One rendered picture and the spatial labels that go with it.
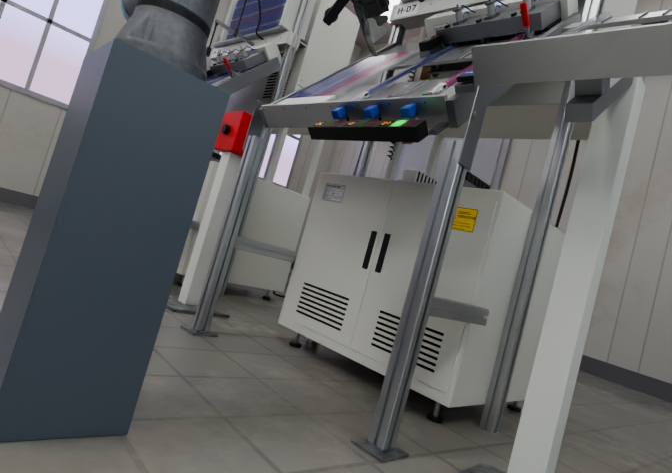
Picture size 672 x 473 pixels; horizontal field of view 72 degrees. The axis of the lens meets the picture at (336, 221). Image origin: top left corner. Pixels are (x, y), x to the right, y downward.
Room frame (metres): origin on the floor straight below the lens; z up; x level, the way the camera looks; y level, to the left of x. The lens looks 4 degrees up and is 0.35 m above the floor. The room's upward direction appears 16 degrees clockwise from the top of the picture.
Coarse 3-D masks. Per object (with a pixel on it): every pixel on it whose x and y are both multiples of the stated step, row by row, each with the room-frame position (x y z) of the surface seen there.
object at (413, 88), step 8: (424, 80) 1.18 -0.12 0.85; (432, 80) 1.15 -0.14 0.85; (440, 80) 1.13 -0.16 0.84; (360, 88) 1.31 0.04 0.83; (368, 88) 1.28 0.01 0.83; (384, 88) 1.23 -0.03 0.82; (392, 88) 1.20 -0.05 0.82; (400, 88) 1.18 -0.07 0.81; (408, 88) 1.16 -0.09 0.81; (416, 88) 1.13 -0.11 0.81; (424, 88) 1.11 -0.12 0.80; (432, 88) 1.09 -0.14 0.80; (448, 88) 1.05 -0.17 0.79; (344, 96) 1.29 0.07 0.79; (352, 96) 1.26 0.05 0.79; (368, 96) 1.21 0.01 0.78; (376, 96) 1.18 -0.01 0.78; (384, 96) 1.16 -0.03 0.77; (392, 96) 1.12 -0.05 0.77; (400, 96) 1.11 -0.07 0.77; (448, 96) 1.00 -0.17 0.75
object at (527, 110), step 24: (624, 0) 1.51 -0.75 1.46; (456, 72) 1.71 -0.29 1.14; (504, 96) 1.56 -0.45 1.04; (528, 96) 1.50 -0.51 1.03; (552, 96) 1.44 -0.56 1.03; (504, 120) 1.68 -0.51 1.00; (528, 120) 1.62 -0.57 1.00; (552, 120) 1.56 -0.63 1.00; (576, 144) 1.70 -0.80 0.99; (432, 168) 2.05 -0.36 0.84
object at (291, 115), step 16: (416, 96) 0.99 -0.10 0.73; (432, 96) 0.96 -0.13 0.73; (272, 112) 1.38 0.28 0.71; (288, 112) 1.32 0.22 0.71; (304, 112) 1.27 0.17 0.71; (320, 112) 1.23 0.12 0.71; (352, 112) 1.14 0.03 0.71; (384, 112) 1.07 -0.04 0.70; (400, 112) 1.04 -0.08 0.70; (432, 112) 0.98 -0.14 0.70
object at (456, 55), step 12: (396, 48) 1.72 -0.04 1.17; (408, 48) 1.64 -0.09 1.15; (456, 48) 1.40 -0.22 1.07; (468, 48) 1.35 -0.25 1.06; (408, 60) 1.46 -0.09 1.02; (420, 60) 1.40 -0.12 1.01; (432, 60) 1.35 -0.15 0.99; (444, 60) 1.31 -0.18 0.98; (456, 60) 1.28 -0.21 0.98; (468, 60) 1.26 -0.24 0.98; (432, 72) 1.40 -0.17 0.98; (444, 72) 1.37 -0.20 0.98
